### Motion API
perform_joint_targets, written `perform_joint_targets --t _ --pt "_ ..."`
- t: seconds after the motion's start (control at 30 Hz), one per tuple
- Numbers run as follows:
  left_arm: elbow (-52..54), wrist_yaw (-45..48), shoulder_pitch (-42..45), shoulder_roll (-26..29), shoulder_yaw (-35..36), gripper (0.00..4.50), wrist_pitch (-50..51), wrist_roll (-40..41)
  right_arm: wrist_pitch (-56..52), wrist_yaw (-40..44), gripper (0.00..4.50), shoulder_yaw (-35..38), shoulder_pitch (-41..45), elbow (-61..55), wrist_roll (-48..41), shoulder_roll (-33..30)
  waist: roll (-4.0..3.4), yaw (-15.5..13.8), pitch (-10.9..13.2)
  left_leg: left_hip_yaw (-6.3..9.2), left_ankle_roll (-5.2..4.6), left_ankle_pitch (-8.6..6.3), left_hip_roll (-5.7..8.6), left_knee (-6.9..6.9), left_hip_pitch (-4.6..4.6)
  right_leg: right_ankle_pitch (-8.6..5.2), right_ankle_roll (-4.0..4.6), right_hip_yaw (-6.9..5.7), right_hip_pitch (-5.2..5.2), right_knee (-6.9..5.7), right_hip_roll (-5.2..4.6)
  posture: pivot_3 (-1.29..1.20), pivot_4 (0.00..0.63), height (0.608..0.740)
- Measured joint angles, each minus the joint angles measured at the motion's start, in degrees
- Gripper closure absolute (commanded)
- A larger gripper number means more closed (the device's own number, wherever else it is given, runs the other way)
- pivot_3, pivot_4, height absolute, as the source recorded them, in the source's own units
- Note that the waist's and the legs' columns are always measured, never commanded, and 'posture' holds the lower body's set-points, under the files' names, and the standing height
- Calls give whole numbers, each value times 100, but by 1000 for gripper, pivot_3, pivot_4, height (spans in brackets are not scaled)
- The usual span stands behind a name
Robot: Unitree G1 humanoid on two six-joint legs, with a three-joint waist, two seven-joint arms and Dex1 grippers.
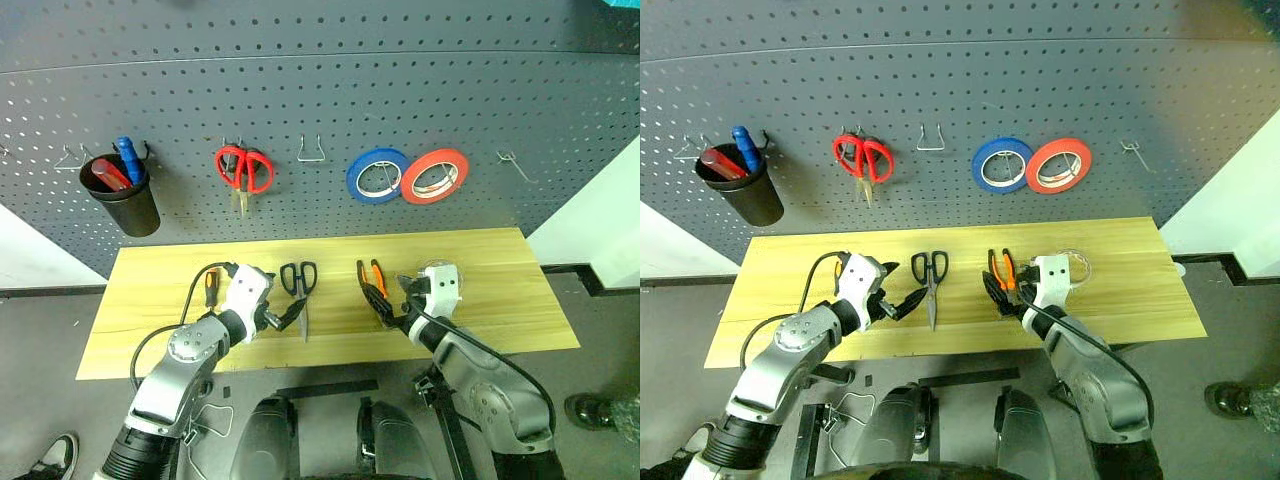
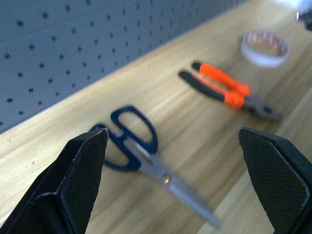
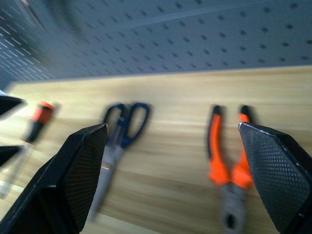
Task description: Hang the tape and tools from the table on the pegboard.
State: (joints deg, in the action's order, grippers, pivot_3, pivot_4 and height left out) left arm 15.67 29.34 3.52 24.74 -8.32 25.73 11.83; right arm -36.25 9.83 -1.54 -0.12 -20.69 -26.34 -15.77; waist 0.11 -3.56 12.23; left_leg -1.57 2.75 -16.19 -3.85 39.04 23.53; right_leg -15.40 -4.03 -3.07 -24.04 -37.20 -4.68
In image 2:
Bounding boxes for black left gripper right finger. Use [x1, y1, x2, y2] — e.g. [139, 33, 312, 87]
[237, 126, 312, 234]

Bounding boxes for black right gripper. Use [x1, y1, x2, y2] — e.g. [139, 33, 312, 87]
[296, 7, 312, 31]

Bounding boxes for white tape roll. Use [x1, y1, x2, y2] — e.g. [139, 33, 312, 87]
[240, 29, 292, 68]

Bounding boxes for orange and black pliers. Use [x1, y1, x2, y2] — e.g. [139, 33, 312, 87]
[178, 61, 283, 123]

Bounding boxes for grey pegboard panel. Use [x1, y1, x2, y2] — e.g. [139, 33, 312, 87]
[0, 0, 247, 134]

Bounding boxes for blue handled scissors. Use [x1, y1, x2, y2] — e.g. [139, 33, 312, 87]
[89, 105, 222, 230]

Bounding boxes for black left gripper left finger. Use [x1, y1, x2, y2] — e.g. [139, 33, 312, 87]
[0, 127, 109, 234]

